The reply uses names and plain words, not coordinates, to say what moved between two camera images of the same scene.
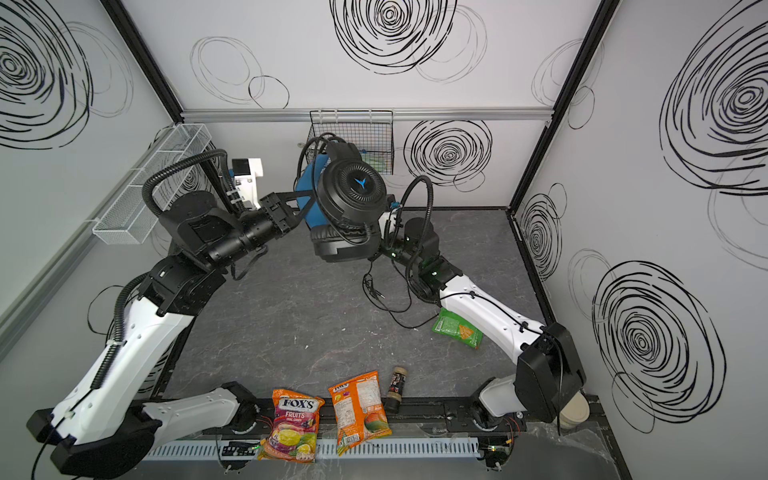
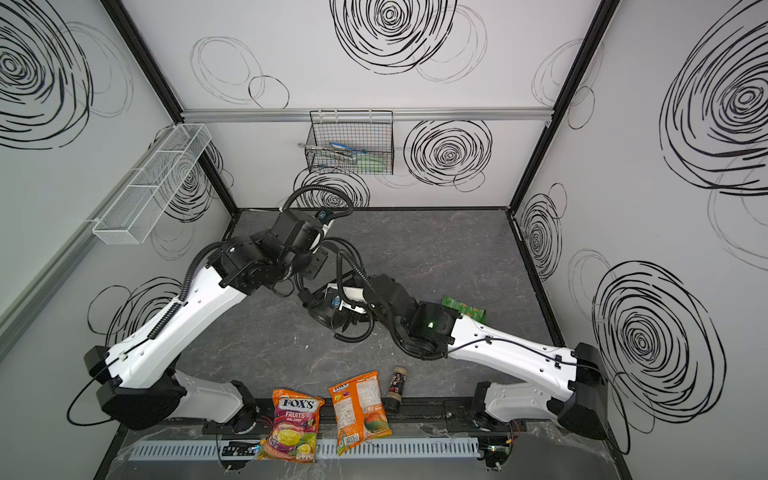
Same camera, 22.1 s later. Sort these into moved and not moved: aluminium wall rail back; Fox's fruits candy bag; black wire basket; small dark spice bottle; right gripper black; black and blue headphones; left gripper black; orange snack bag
Moved: right gripper black; black and blue headphones; left gripper black
Not moved: black wire basket; aluminium wall rail back; Fox's fruits candy bag; orange snack bag; small dark spice bottle
